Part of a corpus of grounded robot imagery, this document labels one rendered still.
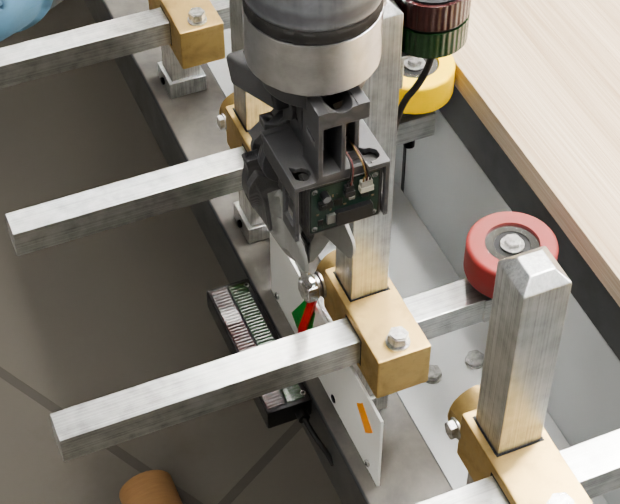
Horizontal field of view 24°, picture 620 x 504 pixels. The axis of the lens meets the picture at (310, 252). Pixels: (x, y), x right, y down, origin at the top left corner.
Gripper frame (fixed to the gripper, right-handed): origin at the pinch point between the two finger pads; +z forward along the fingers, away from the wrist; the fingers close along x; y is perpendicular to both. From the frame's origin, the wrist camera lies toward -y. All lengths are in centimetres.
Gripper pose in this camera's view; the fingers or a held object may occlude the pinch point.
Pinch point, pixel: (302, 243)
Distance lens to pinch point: 112.0
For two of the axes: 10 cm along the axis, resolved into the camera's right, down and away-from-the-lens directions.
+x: 9.2, -2.9, 2.6
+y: 3.9, 6.8, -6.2
